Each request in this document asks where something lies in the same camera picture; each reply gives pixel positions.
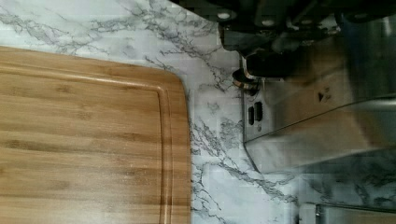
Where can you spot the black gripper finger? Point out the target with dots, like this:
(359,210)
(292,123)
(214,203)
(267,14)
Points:
(268,65)

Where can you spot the stainless steel toaster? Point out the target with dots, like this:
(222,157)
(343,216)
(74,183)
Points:
(336,100)

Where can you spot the silver toaster oven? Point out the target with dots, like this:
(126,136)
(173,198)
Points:
(315,213)

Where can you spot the bamboo cutting board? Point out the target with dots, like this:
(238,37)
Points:
(85,141)

